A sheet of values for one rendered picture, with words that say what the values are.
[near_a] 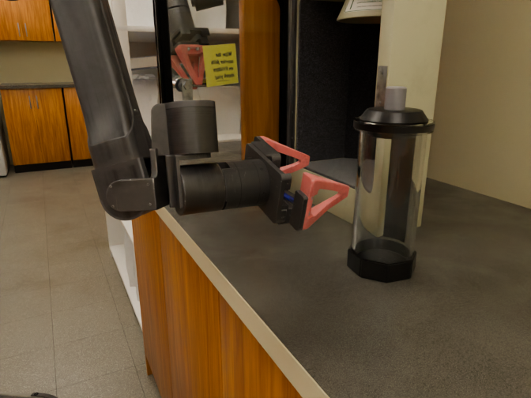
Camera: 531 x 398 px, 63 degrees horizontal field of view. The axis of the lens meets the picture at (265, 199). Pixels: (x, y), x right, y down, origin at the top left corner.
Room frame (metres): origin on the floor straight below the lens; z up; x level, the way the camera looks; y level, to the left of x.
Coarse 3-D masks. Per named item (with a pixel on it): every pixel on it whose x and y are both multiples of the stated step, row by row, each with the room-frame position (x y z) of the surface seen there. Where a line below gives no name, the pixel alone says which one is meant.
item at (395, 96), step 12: (396, 96) 0.60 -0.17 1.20; (372, 108) 0.62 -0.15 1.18; (384, 108) 0.61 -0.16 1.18; (396, 108) 0.60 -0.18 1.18; (408, 108) 0.62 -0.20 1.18; (372, 120) 0.58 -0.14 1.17; (384, 120) 0.57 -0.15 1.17; (396, 120) 0.57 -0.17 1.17; (408, 120) 0.57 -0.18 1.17; (420, 120) 0.57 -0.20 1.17
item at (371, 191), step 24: (360, 120) 0.60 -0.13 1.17; (432, 120) 0.60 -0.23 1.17; (360, 144) 0.60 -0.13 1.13; (384, 144) 0.57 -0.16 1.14; (408, 144) 0.56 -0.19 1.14; (360, 168) 0.60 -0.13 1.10; (384, 168) 0.57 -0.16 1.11; (408, 168) 0.57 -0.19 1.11; (360, 192) 0.59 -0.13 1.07; (384, 192) 0.57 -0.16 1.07; (408, 192) 0.57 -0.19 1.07; (360, 216) 0.59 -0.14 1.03; (384, 216) 0.57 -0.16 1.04; (408, 216) 0.57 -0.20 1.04; (360, 240) 0.59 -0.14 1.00; (384, 240) 0.56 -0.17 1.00; (408, 240) 0.57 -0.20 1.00
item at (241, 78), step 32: (192, 0) 0.85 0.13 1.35; (224, 0) 0.90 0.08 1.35; (256, 0) 0.95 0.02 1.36; (192, 32) 0.85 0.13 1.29; (224, 32) 0.90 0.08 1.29; (256, 32) 0.95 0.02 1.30; (192, 64) 0.85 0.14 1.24; (224, 64) 0.90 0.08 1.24; (256, 64) 0.95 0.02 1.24; (160, 96) 0.81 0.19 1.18; (224, 96) 0.89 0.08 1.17; (256, 96) 0.94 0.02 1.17; (224, 128) 0.89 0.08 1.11; (256, 128) 0.94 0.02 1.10; (192, 160) 0.84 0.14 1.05; (224, 160) 0.89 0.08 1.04
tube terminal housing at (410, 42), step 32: (320, 0) 1.01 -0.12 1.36; (384, 0) 0.75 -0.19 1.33; (416, 0) 0.75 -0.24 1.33; (384, 32) 0.75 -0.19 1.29; (416, 32) 0.75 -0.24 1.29; (384, 64) 0.74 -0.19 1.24; (416, 64) 0.76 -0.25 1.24; (416, 96) 0.76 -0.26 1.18; (320, 160) 1.02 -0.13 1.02; (320, 192) 0.89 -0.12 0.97; (352, 192) 0.80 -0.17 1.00
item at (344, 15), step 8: (352, 0) 0.87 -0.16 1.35; (360, 0) 0.85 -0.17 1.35; (368, 0) 0.84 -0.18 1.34; (376, 0) 0.83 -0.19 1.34; (344, 8) 0.89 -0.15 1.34; (352, 8) 0.86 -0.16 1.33; (360, 8) 0.84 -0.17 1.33; (368, 8) 0.83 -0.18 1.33; (376, 8) 0.82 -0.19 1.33; (344, 16) 0.87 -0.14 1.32; (352, 16) 0.85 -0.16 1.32; (360, 16) 0.83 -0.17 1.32; (368, 16) 0.83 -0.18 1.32; (376, 16) 0.82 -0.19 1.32
